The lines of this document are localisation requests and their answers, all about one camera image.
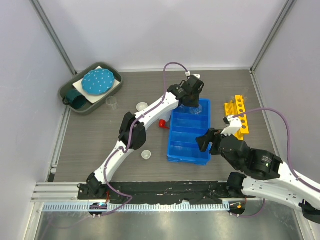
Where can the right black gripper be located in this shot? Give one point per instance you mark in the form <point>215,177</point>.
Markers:
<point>203,141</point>

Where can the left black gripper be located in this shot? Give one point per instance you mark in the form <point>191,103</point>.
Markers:
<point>196,103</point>

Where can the clear glass flask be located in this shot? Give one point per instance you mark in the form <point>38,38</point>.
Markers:
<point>196,110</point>

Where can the blue divided plastic bin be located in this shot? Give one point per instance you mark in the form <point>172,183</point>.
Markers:
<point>184,129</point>

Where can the white squeeze bottle red cap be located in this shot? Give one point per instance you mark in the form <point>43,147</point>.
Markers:
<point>164,119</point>

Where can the thin clear test tube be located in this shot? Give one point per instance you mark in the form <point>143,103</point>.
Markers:
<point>244,94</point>

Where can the clear glass beaker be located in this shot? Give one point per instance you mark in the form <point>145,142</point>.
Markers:
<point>112,103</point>

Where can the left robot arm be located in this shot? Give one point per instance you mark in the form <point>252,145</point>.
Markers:
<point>133,129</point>

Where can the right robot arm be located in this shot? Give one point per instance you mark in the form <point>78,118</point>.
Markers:
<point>261,174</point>

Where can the small white ceramic dish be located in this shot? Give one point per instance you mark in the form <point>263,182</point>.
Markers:
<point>141,106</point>

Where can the small translucent plastic cup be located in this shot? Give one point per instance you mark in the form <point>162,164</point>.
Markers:
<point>146,154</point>

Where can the blue dotted plate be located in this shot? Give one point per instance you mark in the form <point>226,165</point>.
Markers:
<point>98,81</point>

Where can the white square board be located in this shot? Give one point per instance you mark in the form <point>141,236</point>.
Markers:
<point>94,98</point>

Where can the grey-green plastic tray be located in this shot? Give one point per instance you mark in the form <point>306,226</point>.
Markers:
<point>89,108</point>

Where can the dark green mug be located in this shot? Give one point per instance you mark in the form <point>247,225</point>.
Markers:
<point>74,99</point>

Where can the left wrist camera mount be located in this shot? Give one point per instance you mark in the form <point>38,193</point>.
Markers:
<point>188,74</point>

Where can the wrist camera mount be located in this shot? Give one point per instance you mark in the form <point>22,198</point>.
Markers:
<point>234,124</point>
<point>188,74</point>

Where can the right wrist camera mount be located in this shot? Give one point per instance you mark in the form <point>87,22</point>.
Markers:
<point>234,124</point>

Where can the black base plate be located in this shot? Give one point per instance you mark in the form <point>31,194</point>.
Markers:
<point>161,192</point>

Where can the white slotted cable duct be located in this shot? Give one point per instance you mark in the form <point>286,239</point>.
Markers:
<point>95,207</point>

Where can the right aluminium frame post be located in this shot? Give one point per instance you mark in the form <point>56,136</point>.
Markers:
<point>285,11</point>

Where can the aluminium frame post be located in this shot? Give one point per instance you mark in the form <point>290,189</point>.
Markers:
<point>53,35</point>
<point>285,11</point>

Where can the left aluminium frame post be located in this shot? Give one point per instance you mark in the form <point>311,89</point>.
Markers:
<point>53,35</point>

